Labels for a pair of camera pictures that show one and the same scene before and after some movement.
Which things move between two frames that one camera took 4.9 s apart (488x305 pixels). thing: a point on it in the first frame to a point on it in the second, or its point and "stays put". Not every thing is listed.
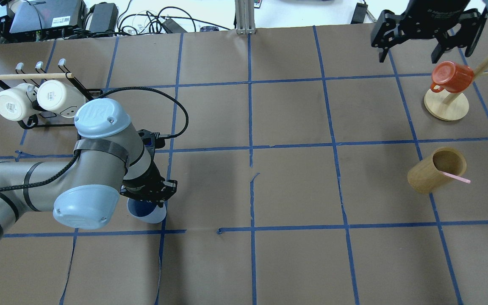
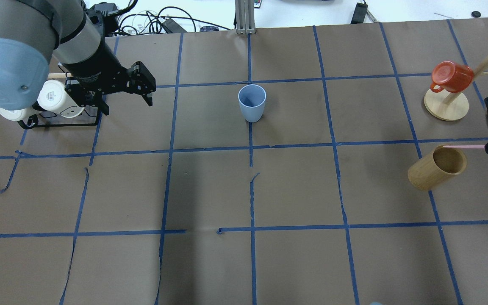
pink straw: [456, 177] to [471, 146]
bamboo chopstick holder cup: [438, 171] stays put
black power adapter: [104, 17] stays put
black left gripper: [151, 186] to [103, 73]
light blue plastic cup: [146, 211] to [252, 98]
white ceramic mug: [54, 95] stays put
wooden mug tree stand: [455, 106] stays put
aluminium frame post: [245, 17] stays put
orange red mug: [450, 77] stays put
